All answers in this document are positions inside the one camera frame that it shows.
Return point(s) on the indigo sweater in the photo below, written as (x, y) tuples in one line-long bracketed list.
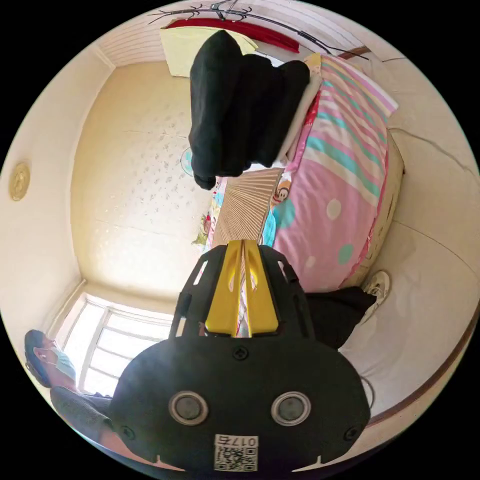
[(240, 112)]

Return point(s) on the red curtain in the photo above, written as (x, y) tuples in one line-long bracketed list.
[(262, 32)]

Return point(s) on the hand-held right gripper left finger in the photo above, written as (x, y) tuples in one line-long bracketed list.
[(225, 300)]

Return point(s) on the ribbed beige board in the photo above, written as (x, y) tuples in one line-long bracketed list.
[(243, 210)]

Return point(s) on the bed with pink printed sheet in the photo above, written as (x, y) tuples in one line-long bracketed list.
[(330, 180)]

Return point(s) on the round golden ceiling lamp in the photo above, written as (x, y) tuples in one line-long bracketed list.
[(19, 182)]

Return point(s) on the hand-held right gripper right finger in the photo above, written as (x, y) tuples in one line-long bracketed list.
[(260, 303)]

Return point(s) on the window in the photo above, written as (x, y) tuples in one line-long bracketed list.
[(112, 348)]

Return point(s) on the person's body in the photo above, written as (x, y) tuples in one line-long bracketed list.
[(337, 315)]

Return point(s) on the person's right forearm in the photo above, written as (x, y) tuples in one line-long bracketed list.
[(112, 441)]

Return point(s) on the white pillow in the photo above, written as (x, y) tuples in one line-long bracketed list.
[(302, 112)]

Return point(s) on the pale yellow curtain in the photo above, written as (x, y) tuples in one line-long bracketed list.
[(180, 52)]

